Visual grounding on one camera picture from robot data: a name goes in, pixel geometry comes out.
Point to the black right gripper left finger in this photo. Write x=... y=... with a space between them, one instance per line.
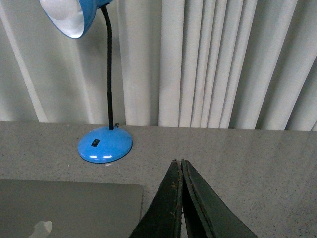
x=164 y=215

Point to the silver laptop with black keyboard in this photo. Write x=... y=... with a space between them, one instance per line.
x=55 y=209

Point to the blue gooseneck desk lamp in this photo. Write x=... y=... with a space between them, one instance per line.
x=73 y=18

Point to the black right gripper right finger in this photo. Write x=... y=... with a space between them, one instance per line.
x=206 y=215

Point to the white pleated curtain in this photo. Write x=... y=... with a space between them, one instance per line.
x=242 y=64

